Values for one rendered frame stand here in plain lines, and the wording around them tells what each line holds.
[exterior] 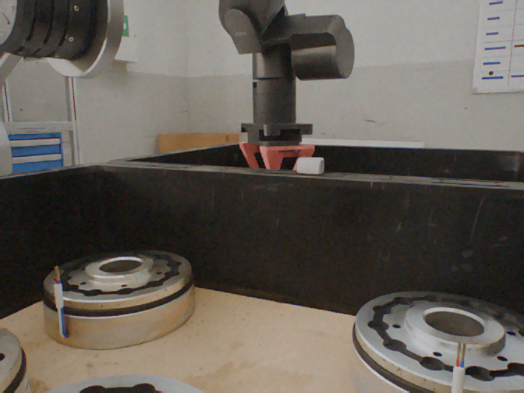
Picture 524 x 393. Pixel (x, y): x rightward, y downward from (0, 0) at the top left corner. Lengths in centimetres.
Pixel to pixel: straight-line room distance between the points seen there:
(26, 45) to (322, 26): 42
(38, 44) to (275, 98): 36
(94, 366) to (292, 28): 40
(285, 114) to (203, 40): 369
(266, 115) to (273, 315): 29
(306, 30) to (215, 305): 32
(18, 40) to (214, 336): 53
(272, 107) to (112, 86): 321
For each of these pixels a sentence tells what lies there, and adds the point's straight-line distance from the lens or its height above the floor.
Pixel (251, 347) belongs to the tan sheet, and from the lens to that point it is 28.
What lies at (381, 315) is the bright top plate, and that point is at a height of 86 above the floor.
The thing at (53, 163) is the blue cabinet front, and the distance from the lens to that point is 240.
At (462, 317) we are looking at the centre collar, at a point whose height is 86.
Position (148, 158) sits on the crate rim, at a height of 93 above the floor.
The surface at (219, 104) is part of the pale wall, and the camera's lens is 405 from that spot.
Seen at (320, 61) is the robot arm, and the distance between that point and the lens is 51.
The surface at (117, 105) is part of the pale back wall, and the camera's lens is 372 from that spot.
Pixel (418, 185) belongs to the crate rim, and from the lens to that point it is 29.
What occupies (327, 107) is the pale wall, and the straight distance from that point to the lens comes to 348.
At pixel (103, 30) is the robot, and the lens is 73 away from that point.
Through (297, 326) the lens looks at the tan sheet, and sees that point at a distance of 31.
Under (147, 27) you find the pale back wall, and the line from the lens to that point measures 403.
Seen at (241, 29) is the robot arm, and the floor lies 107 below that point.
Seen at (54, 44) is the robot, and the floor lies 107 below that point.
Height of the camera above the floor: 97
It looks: 11 degrees down
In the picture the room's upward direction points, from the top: straight up
